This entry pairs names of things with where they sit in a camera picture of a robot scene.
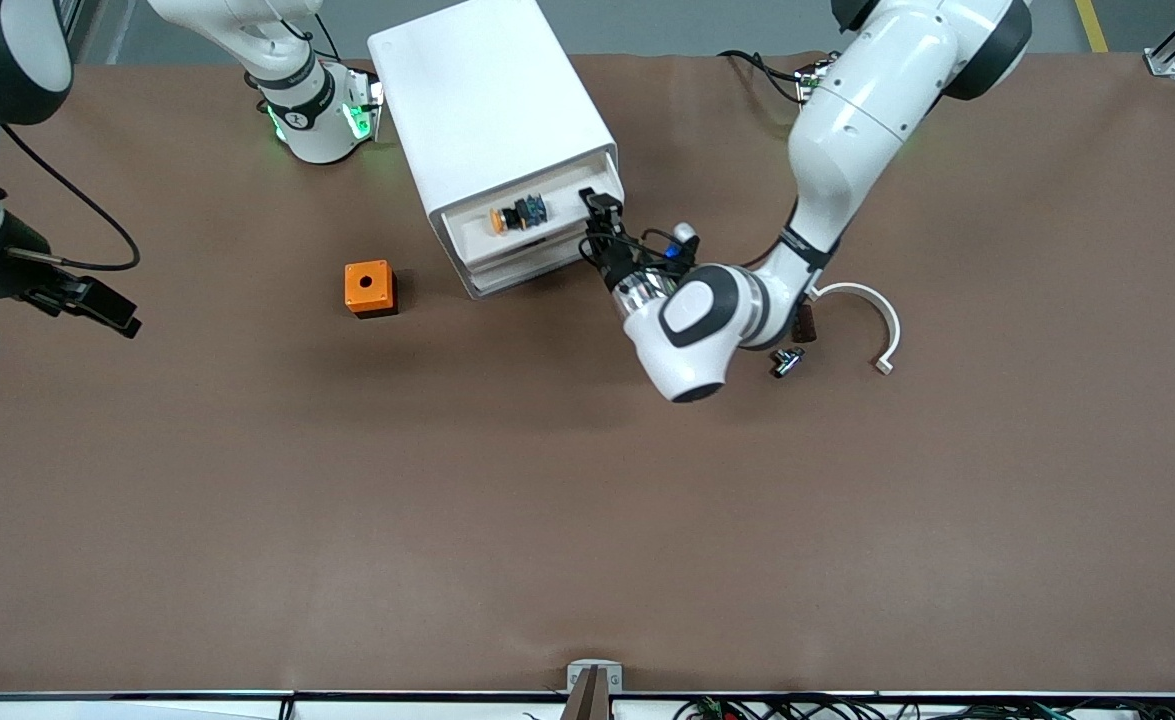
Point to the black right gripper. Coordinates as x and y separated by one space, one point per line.
9 268

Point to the brown table cover mat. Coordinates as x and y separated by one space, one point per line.
447 480

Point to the orange box with round hole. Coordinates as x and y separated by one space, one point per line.
367 285

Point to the small brown block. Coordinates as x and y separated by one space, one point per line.
805 324

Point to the white semicircular bracket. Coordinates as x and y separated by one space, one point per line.
888 320

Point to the small silver metal part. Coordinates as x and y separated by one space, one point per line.
787 362

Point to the grey metal clamp bracket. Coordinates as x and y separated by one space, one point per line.
575 678

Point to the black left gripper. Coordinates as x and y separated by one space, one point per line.
612 262

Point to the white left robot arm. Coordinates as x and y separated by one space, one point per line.
847 120

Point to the orange mushroom push button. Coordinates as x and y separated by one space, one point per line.
500 219

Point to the white closed cabinet drawer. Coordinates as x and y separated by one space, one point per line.
517 277

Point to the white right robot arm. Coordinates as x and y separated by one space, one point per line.
302 60

